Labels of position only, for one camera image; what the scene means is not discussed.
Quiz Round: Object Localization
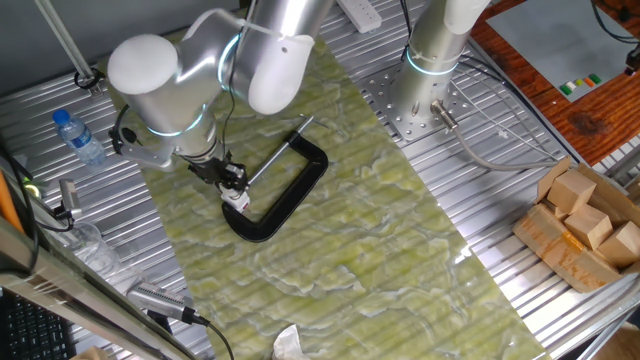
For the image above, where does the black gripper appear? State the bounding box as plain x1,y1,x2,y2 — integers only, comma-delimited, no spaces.
187,155,250,196

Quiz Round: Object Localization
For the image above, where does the black C-clamp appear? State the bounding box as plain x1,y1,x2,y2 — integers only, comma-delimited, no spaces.
221,115,330,245

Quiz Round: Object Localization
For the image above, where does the green marble pattern mat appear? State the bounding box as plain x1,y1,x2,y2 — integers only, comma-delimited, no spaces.
97,0,551,360

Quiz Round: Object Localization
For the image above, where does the white ribbed device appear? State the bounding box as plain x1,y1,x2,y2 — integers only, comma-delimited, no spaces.
124,280,197,325

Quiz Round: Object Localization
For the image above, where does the clear plastic cup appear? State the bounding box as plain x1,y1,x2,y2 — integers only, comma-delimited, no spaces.
59,222,121,276

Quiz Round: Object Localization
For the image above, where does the white zip tie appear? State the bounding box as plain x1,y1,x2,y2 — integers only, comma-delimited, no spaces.
234,17,314,44

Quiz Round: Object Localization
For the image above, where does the blue label water bottle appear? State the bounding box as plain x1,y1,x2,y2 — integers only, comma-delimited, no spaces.
51,108,109,168

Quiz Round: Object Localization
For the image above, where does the black and metal tool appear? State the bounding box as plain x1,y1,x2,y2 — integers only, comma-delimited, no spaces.
52,178,85,224

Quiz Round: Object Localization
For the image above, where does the white power strip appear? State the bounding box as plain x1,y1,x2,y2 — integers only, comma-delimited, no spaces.
334,0,384,35

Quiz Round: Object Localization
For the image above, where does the tan cardboard box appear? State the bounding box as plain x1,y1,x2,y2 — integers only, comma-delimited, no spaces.
69,345,110,360

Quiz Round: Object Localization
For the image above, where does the orange stick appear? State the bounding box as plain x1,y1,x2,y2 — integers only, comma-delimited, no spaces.
0,169,25,235

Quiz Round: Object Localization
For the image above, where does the black keyboard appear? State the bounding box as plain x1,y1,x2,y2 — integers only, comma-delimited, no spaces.
0,289,77,360

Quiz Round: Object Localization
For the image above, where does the light wooden block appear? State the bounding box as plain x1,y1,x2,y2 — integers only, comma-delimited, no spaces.
546,169,598,216
563,203,614,251
542,199,569,221
597,221,640,270

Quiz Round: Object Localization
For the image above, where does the brown wooden item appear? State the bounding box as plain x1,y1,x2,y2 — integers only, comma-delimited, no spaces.
512,156,640,295

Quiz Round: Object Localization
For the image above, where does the grey brick baseplate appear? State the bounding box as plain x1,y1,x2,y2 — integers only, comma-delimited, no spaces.
485,0,640,104

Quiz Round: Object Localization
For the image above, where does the brown wooden table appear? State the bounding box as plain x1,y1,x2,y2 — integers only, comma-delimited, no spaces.
469,0,640,167

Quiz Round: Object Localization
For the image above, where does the aluminium profile bar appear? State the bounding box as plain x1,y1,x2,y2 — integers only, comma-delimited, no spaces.
574,294,640,360

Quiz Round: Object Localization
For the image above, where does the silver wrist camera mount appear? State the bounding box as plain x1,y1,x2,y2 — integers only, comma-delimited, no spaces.
108,124,176,174

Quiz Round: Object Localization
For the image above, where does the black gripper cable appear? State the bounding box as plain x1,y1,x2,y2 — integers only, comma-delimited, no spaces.
219,34,246,161

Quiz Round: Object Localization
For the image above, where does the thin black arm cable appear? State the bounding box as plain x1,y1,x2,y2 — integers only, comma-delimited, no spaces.
110,103,132,151

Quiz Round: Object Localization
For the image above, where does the black device cable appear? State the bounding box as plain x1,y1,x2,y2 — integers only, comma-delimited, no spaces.
192,312,236,360

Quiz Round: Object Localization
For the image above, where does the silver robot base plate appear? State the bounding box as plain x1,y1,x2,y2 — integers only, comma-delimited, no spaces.
359,64,476,143

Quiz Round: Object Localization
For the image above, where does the black cable loop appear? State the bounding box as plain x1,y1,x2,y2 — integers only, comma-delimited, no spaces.
73,67,107,92

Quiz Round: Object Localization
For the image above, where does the aluminium desk rail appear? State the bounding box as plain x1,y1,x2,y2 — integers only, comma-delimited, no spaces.
0,214,201,360

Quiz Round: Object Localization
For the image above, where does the black desk cable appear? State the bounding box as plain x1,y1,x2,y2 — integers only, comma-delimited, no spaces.
0,142,40,276

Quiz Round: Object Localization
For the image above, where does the aluminium frame pole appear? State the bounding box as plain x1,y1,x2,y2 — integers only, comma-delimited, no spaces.
33,0,104,97

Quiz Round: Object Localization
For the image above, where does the grey base cable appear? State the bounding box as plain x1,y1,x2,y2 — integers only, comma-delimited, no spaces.
429,98,560,173

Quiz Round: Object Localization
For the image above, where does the black base cable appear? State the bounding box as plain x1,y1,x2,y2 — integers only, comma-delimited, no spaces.
397,0,415,64

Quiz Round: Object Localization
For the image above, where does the thin white base cable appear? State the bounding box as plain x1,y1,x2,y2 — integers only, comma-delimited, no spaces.
457,69,559,164

